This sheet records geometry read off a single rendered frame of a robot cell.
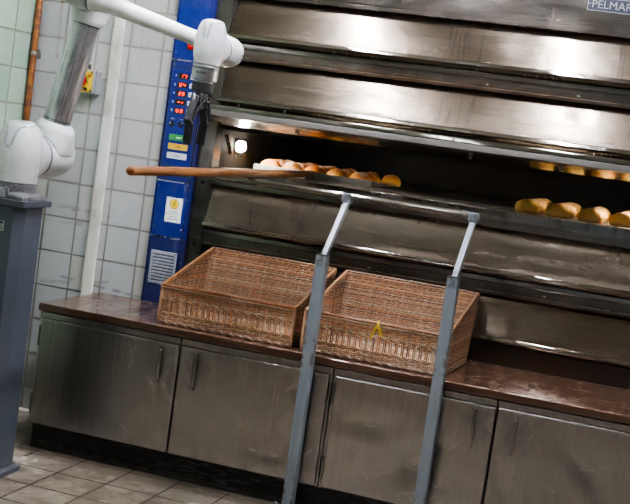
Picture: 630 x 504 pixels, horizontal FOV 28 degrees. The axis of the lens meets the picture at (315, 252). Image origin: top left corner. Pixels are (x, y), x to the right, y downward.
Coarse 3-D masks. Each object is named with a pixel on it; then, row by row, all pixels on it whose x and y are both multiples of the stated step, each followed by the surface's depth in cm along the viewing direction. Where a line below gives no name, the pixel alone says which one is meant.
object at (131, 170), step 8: (128, 168) 379; (136, 168) 380; (144, 168) 386; (152, 168) 391; (160, 168) 397; (168, 168) 403; (176, 168) 409; (184, 168) 415; (192, 168) 422; (200, 168) 429; (208, 168) 436; (216, 168) 443; (224, 168) 451; (208, 176) 437; (216, 176) 444; (224, 176) 451; (232, 176) 458; (240, 176) 466; (248, 176) 474; (256, 176) 482; (264, 176) 490; (272, 176) 499; (280, 176) 508; (288, 176) 517; (296, 176) 527; (304, 176) 537
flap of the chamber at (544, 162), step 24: (216, 120) 516; (240, 120) 505; (264, 120) 499; (288, 120) 496; (384, 144) 497; (408, 144) 487; (432, 144) 479; (456, 144) 476; (552, 168) 479; (576, 168) 469; (600, 168) 461; (624, 168) 458
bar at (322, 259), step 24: (312, 192) 470; (336, 192) 468; (456, 216) 455; (456, 264) 439; (312, 288) 448; (456, 288) 433; (312, 312) 449; (312, 336) 449; (312, 360) 450; (432, 384) 437; (432, 408) 437; (432, 432) 438; (288, 456) 454; (432, 456) 440; (288, 480) 454
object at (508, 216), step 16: (352, 192) 505; (368, 192) 503; (384, 192) 504; (464, 208) 491; (480, 208) 490; (528, 224) 484; (544, 224) 483; (560, 224) 481; (576, 224) 479; (592, 224) 477
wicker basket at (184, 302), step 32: (224, 256) 518; (256, 256) 514; (192, 288) 474; (224, 288) 515; (256, 288) 511; (288, 288) 508; (160, 320) 478; (192, 320) 474; (224, 320) 499; (256, 320) 508; (288, 320) 462
